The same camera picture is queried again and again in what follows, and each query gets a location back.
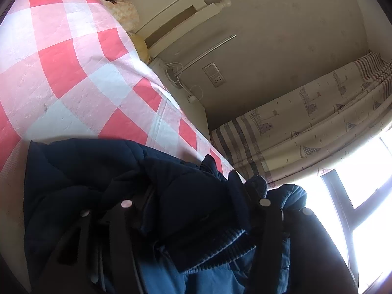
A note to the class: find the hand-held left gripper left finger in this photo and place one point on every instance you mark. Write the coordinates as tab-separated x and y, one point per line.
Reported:
124	220

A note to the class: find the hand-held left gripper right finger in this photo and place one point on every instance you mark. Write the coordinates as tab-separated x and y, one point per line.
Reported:
266	220

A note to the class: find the blue puffer jacket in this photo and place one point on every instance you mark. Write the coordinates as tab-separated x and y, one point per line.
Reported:
76	174

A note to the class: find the sailboat print curtain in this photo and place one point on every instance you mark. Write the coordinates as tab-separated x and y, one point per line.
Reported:
306	119

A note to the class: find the white nightstand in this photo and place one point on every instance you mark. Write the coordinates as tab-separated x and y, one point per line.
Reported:
180	107

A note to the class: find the pink checked bed sheet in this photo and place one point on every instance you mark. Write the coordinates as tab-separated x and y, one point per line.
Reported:
76	67

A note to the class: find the thin metal pole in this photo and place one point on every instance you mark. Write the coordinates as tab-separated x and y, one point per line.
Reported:
214	46

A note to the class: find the cream yellow pillow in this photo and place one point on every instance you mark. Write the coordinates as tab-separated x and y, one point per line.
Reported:
125	15

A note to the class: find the white bed headboard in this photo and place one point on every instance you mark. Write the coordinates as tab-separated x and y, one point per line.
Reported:
171	6

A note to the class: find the dark window frame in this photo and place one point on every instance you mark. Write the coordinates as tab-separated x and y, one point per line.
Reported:
343	196

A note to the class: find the white wall socket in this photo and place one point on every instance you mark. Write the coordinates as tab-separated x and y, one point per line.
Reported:
218	80

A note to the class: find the tan wall switch plate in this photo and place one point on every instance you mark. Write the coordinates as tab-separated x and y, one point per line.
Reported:
209	69

